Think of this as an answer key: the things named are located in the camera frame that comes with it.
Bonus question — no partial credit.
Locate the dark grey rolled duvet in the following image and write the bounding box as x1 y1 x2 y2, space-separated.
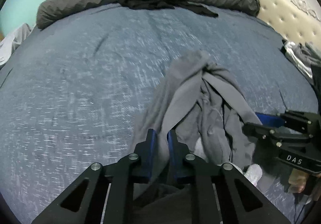
36 0 260 29

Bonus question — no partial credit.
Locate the white fuzzy cloth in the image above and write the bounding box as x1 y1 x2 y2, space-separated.
243 163 263 187

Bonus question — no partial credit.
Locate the cream tufted headboard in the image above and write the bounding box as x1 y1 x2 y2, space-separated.
237 0 321 46

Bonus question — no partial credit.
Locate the light grey blanket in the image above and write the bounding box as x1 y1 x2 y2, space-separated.
0 23 33 66

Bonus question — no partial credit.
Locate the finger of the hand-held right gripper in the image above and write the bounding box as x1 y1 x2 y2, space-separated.
243 122 277 145
255 112 286 127

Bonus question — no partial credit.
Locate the folded clothes stack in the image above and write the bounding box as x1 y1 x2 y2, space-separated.
282 41 321 85

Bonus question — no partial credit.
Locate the person's right hand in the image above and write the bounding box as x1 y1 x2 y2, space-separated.
288 171 309 194

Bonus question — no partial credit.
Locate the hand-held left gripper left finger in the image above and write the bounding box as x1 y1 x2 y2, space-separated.
31 129 158 224

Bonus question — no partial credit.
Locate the grey garment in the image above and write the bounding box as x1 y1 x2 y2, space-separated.
132 50 264 224

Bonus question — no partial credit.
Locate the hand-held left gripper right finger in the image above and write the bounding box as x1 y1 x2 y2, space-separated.
168 129 292 224

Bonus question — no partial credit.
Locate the blue patterned bed sheet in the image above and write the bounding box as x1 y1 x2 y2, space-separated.
0 3 319 224

